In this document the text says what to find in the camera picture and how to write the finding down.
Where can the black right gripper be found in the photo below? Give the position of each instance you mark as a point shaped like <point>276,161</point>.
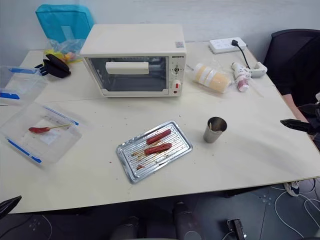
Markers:
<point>315,130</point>

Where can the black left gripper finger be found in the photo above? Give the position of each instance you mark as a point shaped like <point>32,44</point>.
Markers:
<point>8,203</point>

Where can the red sausage on skewer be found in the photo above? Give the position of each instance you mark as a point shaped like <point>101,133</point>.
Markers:
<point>38,129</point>

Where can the black office chair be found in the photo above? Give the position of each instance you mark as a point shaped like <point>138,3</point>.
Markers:
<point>292,55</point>

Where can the pink and white tube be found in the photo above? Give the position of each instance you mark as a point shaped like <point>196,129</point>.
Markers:
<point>242,83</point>

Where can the white and blue sneaker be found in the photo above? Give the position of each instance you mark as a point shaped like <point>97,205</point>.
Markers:
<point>292,188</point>

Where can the clear plastic box blue clips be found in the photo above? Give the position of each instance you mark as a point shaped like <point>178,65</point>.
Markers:
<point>57,142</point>

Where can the stainless steel cup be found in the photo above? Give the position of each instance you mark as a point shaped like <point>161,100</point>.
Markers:
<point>212,136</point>

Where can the white power strip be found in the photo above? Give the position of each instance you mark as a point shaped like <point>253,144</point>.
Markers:
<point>221,45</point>

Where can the clear plastic lid blue clips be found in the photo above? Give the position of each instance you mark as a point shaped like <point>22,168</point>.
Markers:
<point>22,85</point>

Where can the dark rounded shape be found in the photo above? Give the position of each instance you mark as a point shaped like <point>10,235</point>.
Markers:
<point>185,220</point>
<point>128,228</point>

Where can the black box on floor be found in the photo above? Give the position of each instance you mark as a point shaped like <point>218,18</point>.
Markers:
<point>236,228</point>

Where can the red grilled sausage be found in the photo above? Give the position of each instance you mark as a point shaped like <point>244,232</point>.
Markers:
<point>158,148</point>
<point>158,137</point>

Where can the black oven mitt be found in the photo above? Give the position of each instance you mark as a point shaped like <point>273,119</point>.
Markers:
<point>58,66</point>

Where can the ribbed metal baking tray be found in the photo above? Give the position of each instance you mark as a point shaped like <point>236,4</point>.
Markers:
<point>160,162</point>

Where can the clear bag with colourful items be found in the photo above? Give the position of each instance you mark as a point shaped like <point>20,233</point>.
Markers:
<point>70,48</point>

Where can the cream toaster oven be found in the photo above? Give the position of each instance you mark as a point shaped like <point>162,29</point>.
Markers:
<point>132,40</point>

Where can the blue fabric bag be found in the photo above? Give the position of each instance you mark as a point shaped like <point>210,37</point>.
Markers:
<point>62,17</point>

